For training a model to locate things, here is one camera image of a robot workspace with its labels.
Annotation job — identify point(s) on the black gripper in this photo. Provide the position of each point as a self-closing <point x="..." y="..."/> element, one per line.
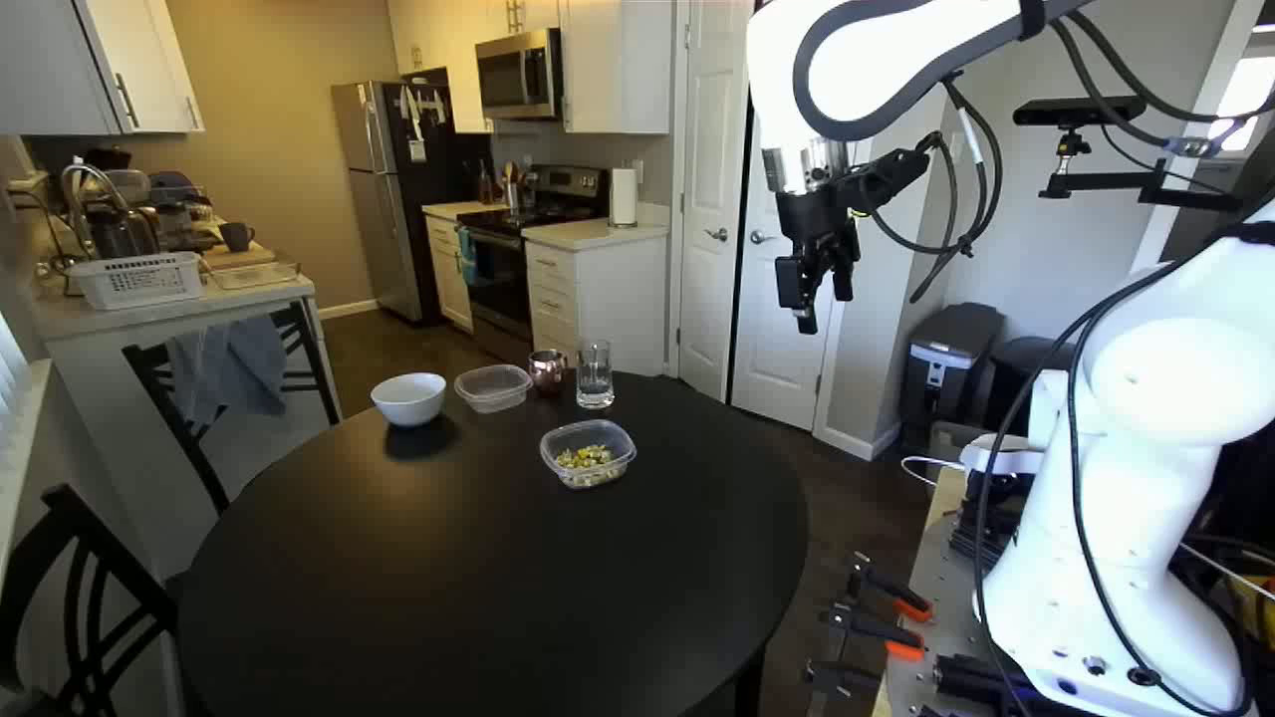
<point x="823" y="233"/>

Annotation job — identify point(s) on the clear plastic bowl with food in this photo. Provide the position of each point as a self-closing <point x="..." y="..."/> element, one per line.
<point x="587" y="451"/>

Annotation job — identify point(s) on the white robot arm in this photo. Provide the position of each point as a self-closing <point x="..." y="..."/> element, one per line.
<point x="1167" y="367"/>

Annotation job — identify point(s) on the white ceramic bowl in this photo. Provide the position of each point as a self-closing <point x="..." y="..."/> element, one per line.
<point x="410" y="398"/>

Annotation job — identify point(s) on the black trash bin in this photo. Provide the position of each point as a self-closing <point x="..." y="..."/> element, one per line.
<point x="947" y="367"/>

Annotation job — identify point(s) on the white paper towel roll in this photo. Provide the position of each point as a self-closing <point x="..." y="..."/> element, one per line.
<point x="621" y="196"/>

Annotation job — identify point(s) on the clear glass mug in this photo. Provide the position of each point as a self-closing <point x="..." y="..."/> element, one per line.
<point x="593" y="377"/>

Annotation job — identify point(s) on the small dark jar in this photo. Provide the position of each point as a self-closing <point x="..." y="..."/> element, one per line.
<point x="547" y="367"/>

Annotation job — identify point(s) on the black kitchen stove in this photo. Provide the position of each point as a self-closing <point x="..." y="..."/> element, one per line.
<point x="494" y="249"/>

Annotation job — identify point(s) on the round black table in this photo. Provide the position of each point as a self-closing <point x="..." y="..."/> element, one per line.
<point x="453" y="576"/>

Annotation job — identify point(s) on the stainless steel microwave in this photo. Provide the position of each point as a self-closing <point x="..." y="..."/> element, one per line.
<point x="520" y="78"/>

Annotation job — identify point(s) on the stainless steel refrigerator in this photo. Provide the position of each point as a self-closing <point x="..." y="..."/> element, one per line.
<point x="397" y="154"/>

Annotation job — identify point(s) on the grey cloth on chair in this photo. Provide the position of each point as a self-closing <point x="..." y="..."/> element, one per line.
<point x="227" y="367"/>

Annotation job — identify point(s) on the white dish basket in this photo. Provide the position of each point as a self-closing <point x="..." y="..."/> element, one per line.
<point x="138" y="280"/>

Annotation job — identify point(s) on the black chair near window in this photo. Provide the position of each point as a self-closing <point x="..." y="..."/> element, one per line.
<point x="107" y="613"/>

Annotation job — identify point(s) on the white upper cabinet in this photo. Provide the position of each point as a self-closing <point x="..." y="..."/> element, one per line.
<point x="94" y="69"/>

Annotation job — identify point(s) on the orange handled clamp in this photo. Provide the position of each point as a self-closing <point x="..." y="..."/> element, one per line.
<point x="903" y="598"/>
<point x="898" y="642"/>

